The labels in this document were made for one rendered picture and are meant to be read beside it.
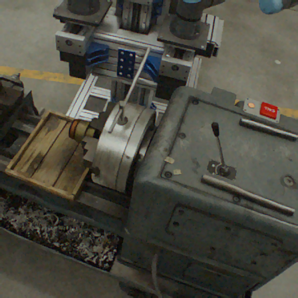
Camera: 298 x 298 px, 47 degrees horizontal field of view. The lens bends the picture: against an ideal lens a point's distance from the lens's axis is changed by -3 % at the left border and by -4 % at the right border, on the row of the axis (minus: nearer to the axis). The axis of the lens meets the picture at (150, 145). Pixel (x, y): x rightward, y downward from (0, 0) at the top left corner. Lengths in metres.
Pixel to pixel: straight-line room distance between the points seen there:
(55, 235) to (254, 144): 0.95
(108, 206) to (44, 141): 0.40
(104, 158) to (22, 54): 2.37
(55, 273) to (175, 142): 1.34
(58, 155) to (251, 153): 0.77
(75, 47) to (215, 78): 1.89
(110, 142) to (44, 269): 1.26
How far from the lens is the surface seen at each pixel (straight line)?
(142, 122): 1.13
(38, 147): 1.52
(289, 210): 1.05
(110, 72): 1.87
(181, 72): 1.60
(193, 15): 1.59
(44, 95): 2.97
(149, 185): 1.00
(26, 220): 1.69
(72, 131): 1.28
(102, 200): 1.39
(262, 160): 1.13
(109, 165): 1.13
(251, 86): 3.38
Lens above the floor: 2.09
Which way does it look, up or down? 52 degrees down
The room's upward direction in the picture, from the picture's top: 12 degrees clockwise
